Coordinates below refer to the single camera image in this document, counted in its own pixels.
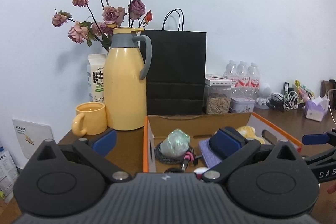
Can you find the iridescent green ball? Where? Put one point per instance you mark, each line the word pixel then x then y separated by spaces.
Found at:
pixel 176 144

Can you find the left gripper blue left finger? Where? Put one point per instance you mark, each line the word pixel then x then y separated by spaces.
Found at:
pixel 103 143

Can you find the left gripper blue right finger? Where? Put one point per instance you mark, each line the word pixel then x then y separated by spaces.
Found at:
pixel 223 152

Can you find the water bottle left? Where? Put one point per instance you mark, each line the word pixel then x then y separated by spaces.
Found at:
pixel 231 73

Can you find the yellow ceramic mug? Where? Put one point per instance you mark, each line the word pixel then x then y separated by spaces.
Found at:
pixel 90 119

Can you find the water bottle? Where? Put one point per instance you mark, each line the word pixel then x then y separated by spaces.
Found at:
pixel 254 79
pixel 243 76
pixel 231 73

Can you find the purple tissue pack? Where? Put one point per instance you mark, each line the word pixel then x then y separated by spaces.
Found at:
pixel 316 108

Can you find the purple folded towel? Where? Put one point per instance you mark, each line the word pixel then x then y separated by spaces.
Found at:
pixel 210 158

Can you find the navy blue cloth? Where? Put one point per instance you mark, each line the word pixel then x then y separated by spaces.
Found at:
pixel 228 136

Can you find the black paper shopping bag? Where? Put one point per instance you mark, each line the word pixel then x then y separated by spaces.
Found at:
pixel 175 83

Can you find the dried pink rose bouquet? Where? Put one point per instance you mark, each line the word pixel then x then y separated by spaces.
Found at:
pixel 89 30

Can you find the red cardboard box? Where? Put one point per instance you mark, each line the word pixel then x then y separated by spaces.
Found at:
pixel 199 127

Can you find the milk carton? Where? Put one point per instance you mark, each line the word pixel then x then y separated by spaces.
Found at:
pixel 95 77

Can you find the water bottle middle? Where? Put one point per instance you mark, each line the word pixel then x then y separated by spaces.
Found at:
pixel 243 76

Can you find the water bottle right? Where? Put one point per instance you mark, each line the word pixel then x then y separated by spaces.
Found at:
pixel 254 79

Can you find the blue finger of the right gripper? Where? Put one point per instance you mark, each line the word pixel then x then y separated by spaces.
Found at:
pixel 316 138

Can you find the brown leather item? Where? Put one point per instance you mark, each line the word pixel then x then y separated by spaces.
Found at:
pixel 328 89

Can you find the person's left hand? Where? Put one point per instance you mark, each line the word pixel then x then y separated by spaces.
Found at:
pixel 332 188

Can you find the yellow fluffy towel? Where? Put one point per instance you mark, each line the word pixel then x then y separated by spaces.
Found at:
pixel 249 132

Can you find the white robot figurine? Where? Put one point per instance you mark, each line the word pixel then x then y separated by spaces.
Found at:
pixel 263 96

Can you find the small decorated tin box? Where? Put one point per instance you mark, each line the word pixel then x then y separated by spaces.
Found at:
pixel 241 105

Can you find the clear food storage container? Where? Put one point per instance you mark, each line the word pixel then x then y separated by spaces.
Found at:
pixel 218 93

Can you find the yellow thermos jug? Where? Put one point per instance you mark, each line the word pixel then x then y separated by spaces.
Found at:
pixel 125 70

